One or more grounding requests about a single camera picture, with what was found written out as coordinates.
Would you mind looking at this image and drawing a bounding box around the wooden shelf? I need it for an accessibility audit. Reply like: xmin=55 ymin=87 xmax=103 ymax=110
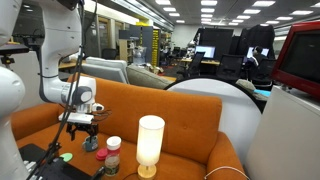
xmin=118 ymin=38 xmax=136 ymax=65

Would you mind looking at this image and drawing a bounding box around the white cable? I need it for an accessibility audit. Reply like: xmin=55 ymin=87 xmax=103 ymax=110
xmin=203 ymin=165 xmax=251 ymax=180

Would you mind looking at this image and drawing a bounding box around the red framed monitor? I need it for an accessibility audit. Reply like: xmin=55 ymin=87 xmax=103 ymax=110
xmin=271 ymin=20 xmax=320 ymax=101

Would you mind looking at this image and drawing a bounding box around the teal ceramic mug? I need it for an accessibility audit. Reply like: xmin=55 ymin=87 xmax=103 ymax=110
xmin=81 ymin=134 xmax=100 ymax=153

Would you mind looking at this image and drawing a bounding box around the seated person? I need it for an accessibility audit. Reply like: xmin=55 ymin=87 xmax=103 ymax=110
xmin=245 ymin=45 xmax=268 ymax=81

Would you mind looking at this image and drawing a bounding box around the black draped cover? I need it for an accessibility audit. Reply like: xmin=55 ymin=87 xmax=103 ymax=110
xmin=237 ymin=23 xmax=276 ymax=60

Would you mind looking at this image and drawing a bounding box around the lit laptop screen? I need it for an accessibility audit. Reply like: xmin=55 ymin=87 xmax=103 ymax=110
xmin=246 ymin=46 xmax=270 ymax=59

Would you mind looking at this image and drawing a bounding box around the white round board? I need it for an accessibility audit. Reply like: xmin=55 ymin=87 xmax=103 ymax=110
xmin=164 ymin=78 xmax=263 ymax=165

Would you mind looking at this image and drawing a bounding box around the black power strip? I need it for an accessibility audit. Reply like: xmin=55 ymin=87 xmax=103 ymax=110
xmin=33 ymin=157 xmax=93 ymax=180

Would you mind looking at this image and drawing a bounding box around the black partition screen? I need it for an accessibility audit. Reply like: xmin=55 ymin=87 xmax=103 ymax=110
xmin=198 ymin=27 xmax=235 ymax=62

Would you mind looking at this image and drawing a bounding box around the black flat tablet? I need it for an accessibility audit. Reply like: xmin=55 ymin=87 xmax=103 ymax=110
xmin=18 ymin=143 xmax=52 ymax=164

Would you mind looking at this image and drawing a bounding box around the glowing white table lamp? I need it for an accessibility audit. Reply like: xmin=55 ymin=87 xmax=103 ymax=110
xmin=135 ymin=114 xmax=166 ymax=180

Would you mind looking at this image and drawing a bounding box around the grey sofa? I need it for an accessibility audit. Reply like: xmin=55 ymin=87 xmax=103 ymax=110
xmin=125 ymin=64 xmax=175 ymax=90

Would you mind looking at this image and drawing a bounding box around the black mesh office chair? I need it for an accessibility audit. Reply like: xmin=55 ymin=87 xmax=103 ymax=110
xmin=216 ymin=54 xmax=245 ymax=83

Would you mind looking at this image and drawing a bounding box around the white chair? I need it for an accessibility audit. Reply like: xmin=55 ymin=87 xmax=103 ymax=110
xmin=81 ymin=56 xmax=130 ymax=85

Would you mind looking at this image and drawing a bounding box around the black and yellow cabinet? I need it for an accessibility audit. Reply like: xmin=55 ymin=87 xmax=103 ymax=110
xmin=129 ymin=22 xmax=162 ymax=68

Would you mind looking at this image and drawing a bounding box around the black marker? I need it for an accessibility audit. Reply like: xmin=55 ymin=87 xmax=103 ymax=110
xmin=89 ymin=165 xmax=107 ymax=180

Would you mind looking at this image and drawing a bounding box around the green round disc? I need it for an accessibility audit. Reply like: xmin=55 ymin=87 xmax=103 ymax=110
xmin=59 ymin=152 xmax=74 ymax=163

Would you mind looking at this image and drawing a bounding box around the white upright board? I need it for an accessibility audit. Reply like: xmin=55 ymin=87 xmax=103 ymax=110
xmin=9 ymin=51 xmax=46 ymax=110

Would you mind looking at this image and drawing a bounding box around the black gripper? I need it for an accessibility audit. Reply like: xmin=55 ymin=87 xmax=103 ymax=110
xmin=65 ymin=121 xmax=100 ymax=145

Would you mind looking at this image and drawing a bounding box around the wooden desk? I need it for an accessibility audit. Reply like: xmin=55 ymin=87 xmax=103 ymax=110
xmin=58 ymin=60 xmax=87 ymax=71

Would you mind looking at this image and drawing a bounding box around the white side panel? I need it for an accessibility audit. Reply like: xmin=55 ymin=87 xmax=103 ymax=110
xmin=244 ymin=85 xmax=320 ymax=180

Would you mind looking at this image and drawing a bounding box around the glass spice jar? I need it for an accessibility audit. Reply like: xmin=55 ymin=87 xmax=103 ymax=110
xmin=104 ymin=153 xmax=121 ymax=177

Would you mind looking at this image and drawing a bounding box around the red round lid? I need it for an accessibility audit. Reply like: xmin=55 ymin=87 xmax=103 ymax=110
xmin=95 ymin=147 xmax=109 ymax=162

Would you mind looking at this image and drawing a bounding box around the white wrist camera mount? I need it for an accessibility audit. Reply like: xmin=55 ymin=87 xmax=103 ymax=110
xmin=58 ymin=112 xmax=95 ymax=125

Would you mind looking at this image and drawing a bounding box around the lit computer monitor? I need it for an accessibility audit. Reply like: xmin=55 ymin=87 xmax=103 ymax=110
xmin=194 ymin=45 xmax=217 ymax=60

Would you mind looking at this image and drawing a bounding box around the orange fabric sofa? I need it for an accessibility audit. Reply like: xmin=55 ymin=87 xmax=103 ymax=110
xmin=9 ymin=73 xmax=248 ymax=180

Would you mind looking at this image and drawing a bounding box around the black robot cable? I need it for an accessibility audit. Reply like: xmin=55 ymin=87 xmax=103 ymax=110
xmin=25 ymin=0 xmax=86 ymax=180

